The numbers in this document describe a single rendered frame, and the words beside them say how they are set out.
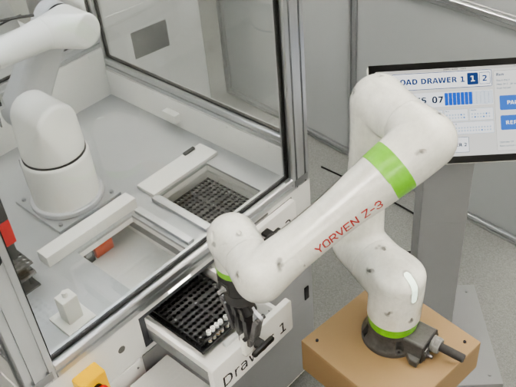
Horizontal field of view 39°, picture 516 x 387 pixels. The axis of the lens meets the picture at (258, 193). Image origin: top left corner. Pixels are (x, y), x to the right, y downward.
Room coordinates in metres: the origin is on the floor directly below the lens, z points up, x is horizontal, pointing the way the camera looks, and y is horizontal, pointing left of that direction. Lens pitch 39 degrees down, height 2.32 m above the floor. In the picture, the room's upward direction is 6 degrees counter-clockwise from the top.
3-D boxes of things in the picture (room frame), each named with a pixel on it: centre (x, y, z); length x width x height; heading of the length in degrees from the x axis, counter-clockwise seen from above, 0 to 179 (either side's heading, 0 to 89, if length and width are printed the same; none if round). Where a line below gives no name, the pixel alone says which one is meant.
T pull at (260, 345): (1.16, 0.03, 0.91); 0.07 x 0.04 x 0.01; 135
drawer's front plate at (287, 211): (1.57, 0.00, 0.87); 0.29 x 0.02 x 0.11; 135
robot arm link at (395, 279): (1.19, -0.30, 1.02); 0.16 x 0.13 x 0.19; 24
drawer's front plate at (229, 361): (1.17, 0.05, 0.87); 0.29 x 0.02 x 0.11; 135
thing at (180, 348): (1.32, 0.20, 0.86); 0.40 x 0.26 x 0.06; 45
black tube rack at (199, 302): (1.32, 0.19, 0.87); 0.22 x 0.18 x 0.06; 45
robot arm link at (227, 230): (1.14, 0.06, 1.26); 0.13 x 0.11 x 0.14; 23
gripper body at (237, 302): (1.14, 0.06, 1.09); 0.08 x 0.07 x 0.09; 45
